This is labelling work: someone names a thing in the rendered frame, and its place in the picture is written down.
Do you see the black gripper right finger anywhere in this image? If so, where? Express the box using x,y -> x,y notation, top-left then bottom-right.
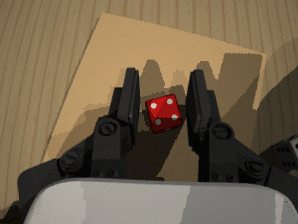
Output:
185,69 -> 298,213

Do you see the white die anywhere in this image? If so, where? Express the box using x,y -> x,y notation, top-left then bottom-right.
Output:
274,135 -> 298,170

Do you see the red die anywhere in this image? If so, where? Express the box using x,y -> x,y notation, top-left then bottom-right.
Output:
145,94 -> 183,134

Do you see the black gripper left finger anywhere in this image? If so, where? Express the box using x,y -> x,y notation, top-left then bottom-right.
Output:
17,68 -> 140,224

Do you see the tan flat mat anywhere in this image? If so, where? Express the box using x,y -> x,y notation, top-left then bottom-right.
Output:
42,12 -> 267,182

